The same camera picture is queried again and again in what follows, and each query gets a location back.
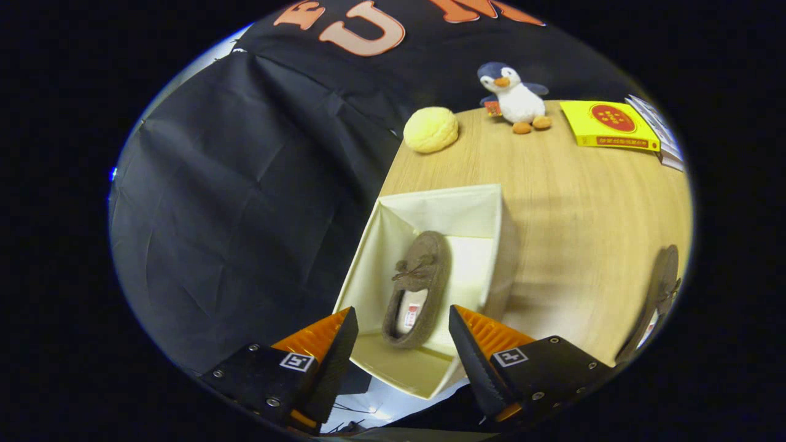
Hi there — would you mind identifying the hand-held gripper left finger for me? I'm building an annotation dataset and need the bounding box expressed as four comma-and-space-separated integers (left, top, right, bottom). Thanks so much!
200, 307, 359, 433

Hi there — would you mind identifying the yellow bun-shaped plush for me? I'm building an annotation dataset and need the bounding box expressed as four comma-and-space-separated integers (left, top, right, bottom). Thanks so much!
403, 107, 459, 153

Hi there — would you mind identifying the cream fabric storage box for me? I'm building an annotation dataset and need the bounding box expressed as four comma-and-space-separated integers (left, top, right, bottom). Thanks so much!
332, 184, 519, 400

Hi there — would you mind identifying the white illustrated book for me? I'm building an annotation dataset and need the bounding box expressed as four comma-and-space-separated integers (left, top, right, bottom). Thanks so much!
626, 94, 681, 151

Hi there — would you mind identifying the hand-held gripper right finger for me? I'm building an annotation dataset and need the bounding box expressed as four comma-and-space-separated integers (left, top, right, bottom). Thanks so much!
448, 304, 627, 424

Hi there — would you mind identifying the penguin plush toy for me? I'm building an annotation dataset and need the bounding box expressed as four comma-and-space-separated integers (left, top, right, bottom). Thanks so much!
477, 61, 552, 134

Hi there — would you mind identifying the yellow book with red circle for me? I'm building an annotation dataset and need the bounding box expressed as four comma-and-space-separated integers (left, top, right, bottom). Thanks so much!
560, 100, 661, 152

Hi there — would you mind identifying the brown slipper shoe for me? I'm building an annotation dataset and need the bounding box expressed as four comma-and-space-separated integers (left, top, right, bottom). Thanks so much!
382, 231, 452, 349
616, 244, 682, 364

